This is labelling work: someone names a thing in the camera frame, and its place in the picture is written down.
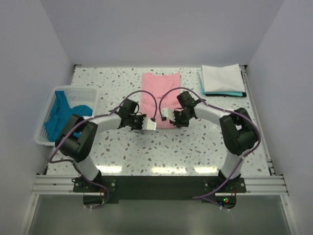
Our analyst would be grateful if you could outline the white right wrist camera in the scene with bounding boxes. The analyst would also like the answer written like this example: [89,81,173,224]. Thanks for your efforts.
[161,108,175,125]

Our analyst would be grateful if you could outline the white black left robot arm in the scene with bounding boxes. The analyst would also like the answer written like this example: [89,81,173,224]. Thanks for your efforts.
[49,99,150,192]

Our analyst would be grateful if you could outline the aluminium frame rail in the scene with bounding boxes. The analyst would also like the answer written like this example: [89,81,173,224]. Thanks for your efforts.
[32,175,289,196]

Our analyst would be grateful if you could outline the folded white t shirt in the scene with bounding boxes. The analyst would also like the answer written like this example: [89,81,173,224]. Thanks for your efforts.
[200,64,246,93]

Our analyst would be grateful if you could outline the pink t shirt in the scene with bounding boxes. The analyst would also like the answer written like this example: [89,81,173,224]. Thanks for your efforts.
[140,72,181,118]

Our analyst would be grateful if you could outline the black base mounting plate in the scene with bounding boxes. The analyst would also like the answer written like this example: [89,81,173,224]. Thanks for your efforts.
[71,176,246,209]

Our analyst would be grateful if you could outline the folded black t shirt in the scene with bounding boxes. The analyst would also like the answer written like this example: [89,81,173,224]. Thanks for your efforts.
[199,70,246,97]

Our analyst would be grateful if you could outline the white plastic basket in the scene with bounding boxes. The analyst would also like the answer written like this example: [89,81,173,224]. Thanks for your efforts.
[34,85,99,146]

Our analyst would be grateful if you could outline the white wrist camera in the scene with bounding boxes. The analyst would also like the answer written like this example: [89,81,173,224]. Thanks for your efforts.
[142,117,157,131]
[161,108,175,125]

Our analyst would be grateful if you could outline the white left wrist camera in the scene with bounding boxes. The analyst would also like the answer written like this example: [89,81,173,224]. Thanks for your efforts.
[142,117,157,131]

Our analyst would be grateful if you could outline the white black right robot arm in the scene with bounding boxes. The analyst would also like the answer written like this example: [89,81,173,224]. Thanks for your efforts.
[172,91,261,192]

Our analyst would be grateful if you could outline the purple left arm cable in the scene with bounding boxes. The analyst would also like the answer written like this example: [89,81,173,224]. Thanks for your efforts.
[48,90,158,209]

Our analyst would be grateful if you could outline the folded teal t shirt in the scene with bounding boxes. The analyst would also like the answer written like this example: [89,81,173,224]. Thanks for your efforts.
[198,71,246,97]

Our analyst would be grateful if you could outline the blue t shirt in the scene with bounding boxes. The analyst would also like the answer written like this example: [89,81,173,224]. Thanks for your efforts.
[44,91,93,142]

